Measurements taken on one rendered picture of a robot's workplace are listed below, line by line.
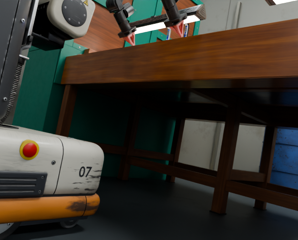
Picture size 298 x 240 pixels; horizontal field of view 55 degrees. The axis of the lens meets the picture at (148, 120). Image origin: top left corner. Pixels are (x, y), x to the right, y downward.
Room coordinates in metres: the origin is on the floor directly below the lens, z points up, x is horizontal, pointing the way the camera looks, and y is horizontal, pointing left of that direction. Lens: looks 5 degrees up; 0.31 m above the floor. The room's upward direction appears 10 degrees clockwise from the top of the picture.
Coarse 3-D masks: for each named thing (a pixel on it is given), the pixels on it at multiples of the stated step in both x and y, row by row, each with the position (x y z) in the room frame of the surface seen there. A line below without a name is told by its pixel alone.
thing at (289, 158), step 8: (264, 136) 2.93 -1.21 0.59; (280, 136) 2.70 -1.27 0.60; (288, 136) 2.65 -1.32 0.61; (296, 136) 2.62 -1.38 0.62; (280, 144) 2.69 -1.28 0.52; (288, 144) 2.65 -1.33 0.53; (296, 144) 2.62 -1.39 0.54; (280, 152) 2.68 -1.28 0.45; (288, 152) 2.64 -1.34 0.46; (296, 152) 2.62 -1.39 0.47; (280, 160) 2.68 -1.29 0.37; (288, 160) 2.64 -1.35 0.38; (296, 160) 2.61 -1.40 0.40; (272, 168) 2.73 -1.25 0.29; (280, 168) 2.67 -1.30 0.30; (288, 168) 2.63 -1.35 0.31; (296, 168) 2.61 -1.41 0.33; (272, 176) 2.72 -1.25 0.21; (280, 176) 2.66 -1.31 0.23; (288, 176) 2.63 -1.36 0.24; (296, 176) 2.61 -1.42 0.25; (280, 184) 2.66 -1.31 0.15; (288, 184) 2.63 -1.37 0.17; (296, 184) 2.61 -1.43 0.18
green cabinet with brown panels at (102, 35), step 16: (96, 0) 1.91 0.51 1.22; (128, 0) 2.11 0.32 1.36; (144, 0) 2.22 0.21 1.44; (160, 0) 2.33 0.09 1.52; (192, 0) 2.63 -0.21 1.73; (96, 16) 1.94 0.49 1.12; (112, 16) 2.03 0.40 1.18; (144, 16) 2.24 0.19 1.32; (96, 32) 1.96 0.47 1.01; (112, 32) 2.05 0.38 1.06; (144, 32) 2.26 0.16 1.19; (160, 32) 2.38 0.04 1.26; (192, 32) 2.70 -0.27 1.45; (32, 48) 2.12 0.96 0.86; (80, 48) 1.87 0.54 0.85; (96, 48) 1.97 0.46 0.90; (112, 48) 2.07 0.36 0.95
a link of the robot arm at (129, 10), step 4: (116, 0) 1.45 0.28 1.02; (120, 0) 1.47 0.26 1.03; (116, 4) 1.46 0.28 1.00; (120, 4) 1.47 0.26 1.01; (124, 4) 1.52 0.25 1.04; (128, 4) 1.54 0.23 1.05; (120, 8) 1.47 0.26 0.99; (124, 8) 1.52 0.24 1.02; (128, 8) 1.53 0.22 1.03; (132, 8) 1.55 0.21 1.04; (128, 12) 1.53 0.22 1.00; (132, 12) 1.56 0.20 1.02; (128, 16) 1.55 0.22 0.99
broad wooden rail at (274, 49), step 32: (224, 32) 1.00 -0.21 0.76; (256, 32) 0.91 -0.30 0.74; (288, 32) 0.84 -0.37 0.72; (96, 64) 1.55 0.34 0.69; (128, 64) 1.36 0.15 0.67; (160, 64) 1.20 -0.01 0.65; (192, 64) 1.08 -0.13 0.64; (224, 64) 0.98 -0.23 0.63; (256, 64) 0.90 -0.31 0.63; (288, 64) 0.83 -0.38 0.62
